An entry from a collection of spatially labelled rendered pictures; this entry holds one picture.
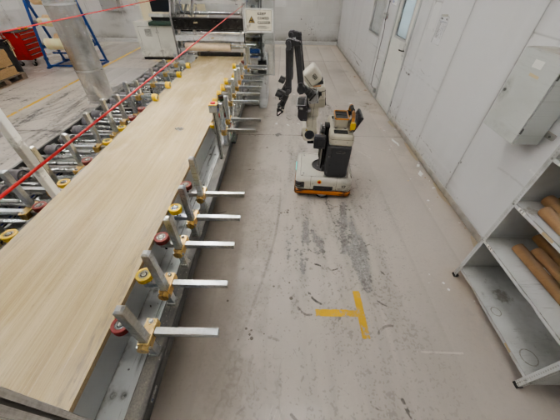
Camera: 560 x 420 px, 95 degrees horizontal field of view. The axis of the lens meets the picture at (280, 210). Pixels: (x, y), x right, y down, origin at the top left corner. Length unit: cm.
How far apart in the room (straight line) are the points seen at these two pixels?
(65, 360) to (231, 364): 107
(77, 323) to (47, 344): 11
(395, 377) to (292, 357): 71
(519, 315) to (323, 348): 152
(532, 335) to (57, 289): 300
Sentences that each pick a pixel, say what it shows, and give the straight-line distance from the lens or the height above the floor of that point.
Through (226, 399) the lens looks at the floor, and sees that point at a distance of 209.
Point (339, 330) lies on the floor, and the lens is 225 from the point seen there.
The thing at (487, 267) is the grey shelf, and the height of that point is 14.
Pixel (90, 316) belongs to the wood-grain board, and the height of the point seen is 90.
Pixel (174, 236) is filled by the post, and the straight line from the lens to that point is 150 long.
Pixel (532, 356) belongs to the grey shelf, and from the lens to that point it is 265.
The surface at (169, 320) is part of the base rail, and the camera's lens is 156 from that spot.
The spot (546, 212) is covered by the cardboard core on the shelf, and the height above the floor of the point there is 96.
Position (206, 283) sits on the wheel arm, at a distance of 144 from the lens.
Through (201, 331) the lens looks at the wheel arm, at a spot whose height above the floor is 85.
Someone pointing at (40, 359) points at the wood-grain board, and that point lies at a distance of 150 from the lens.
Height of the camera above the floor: 203
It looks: 43 degrees down
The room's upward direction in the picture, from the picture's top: 1 degrees clockwise
